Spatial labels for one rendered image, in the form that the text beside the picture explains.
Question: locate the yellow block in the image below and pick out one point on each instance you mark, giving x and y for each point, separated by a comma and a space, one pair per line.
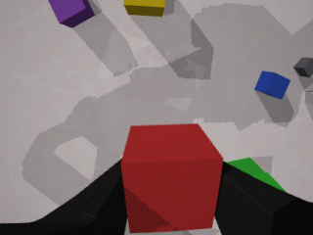
145, 7

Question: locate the green block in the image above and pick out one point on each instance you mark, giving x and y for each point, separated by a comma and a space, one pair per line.
266, 178
247, 166

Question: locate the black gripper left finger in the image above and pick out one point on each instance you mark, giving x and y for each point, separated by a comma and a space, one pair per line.
98, 210

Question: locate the red block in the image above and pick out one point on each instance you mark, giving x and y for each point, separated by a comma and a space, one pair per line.
171, 177

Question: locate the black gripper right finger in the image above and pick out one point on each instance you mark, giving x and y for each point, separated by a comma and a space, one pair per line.
247, 206

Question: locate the purple cube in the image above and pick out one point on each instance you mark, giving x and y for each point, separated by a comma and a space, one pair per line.
72, 12

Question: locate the blue cube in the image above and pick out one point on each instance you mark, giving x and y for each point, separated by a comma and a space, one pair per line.
272, 84

